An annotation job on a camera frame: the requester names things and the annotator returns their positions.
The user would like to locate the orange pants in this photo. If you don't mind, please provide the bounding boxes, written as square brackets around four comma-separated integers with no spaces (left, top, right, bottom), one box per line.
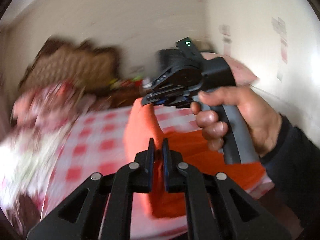
[122,97,266,219]

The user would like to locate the dark jacket sleeve forearm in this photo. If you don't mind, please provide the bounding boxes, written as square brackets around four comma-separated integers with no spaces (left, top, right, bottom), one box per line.
[260,116,319,239]

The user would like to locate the person's right hand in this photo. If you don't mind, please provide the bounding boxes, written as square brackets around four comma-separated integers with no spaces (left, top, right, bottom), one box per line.
[191,86,282,158]

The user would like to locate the wooden nightstand with items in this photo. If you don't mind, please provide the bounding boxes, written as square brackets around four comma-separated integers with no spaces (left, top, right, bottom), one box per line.
[91,77,145,111]

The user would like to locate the floral bed sheet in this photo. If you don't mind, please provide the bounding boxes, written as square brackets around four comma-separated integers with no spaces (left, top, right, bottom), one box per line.
[1,123,71,235]

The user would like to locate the tufted brown bed headboard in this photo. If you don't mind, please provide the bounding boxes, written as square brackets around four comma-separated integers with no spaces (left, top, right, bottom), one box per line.
[18,37,120,92]

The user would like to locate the red white checkered plastic sheet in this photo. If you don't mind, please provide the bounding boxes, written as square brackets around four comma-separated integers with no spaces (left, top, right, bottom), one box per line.
[39,103,276,240]

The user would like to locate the floral folded quilt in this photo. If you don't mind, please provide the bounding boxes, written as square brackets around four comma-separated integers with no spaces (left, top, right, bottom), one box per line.
[11,80,97,130]

